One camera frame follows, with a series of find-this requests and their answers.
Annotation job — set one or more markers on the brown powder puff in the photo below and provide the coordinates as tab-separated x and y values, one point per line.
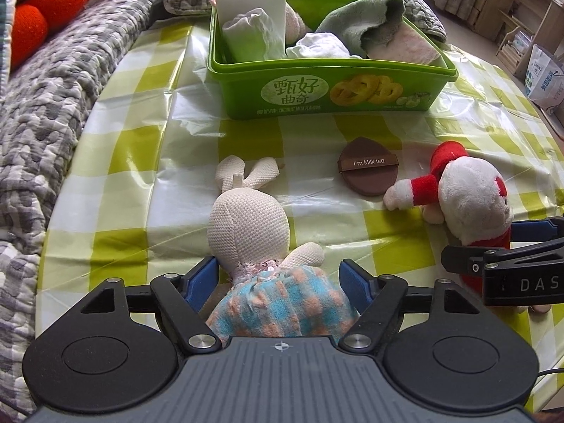
365	176

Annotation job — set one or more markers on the pink fuzzy cloth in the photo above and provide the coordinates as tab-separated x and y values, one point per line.
295	22

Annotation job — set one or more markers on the yellow-green checked tablecloth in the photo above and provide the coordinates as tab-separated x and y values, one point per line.
145	141

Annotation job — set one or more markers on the green plastic box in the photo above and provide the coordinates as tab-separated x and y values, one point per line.
299	92

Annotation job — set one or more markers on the orange plush pillow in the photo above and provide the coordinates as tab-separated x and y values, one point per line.
35	22

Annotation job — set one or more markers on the green towel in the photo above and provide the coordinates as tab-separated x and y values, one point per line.
352	22

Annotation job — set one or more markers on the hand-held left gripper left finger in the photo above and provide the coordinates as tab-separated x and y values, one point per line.
202	280

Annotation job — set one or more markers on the grey quilted sofa cover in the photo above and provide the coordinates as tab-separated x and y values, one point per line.
44	97

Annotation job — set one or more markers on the wooden shelf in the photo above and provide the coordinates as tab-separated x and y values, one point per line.
506	9

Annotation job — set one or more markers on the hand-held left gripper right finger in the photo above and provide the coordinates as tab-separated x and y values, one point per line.
354	284

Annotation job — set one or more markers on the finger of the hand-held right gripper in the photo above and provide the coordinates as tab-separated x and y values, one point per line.
462	259
537	230

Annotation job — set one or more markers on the rabbit doll with checked dress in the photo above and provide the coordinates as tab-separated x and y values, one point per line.
246	224

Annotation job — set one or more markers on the santa plush toy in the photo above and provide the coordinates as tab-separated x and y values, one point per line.
471	194

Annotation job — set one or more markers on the white paper bag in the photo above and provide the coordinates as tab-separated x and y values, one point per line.
544	75

